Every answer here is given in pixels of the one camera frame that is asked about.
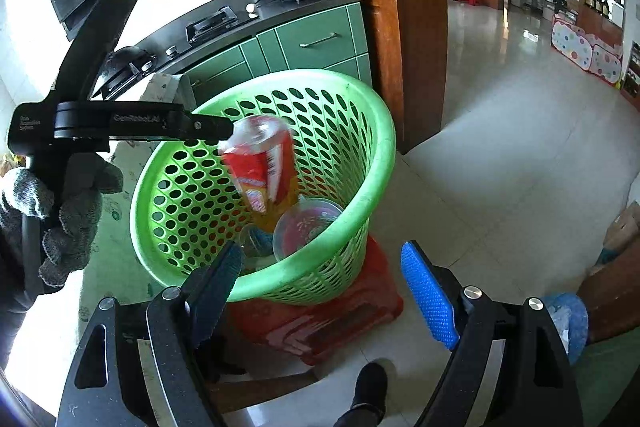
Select red plastic stool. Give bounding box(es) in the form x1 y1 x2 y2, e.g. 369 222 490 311
228 237 404 365

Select polka dot play fence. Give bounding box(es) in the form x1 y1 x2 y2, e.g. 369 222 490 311
551 15 623 86

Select green plastic mesh basket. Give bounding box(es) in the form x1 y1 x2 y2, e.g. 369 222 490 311
130 69 396 305

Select black wok with handle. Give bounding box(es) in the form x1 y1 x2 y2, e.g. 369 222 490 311
92 46 156 100

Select white patterned tablecloth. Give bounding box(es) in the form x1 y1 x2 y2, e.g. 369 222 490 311
129 72 196 110

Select black gas stove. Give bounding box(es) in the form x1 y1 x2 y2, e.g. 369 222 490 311
162 4 241 61

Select green kitchen cabinet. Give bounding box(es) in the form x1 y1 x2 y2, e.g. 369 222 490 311
186 3 373 105

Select black shoe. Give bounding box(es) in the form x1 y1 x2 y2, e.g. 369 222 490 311
350 362 388 417

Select left hand in grey glove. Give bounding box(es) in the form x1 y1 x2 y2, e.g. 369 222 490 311
1 153 124 288

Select clear plastic cup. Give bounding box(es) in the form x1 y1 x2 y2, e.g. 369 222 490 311
272 197 343 261

